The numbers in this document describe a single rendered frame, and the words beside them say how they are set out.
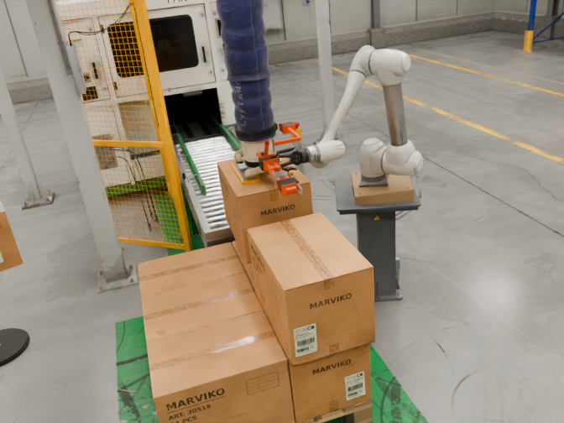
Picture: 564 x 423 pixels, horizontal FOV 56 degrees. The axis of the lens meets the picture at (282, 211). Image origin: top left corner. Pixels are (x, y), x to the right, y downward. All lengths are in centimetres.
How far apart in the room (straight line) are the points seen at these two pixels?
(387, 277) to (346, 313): 133
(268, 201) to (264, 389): 94
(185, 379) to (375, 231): 161
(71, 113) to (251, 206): 160
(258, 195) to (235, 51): 73
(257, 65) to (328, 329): 135
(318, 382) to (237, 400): 39
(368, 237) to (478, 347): 92
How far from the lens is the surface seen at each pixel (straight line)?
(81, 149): 394
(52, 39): 381
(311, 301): 224
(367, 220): 341
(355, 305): 234
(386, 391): 306
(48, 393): 354
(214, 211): 385
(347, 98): 296
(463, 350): 335
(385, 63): 294
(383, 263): 357
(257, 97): 283
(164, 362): 257
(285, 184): 241
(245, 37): 275
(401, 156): 316
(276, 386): 253
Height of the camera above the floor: 215
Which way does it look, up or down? 25 degrees down
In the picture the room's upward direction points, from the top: 6 degrees counter-clockwise
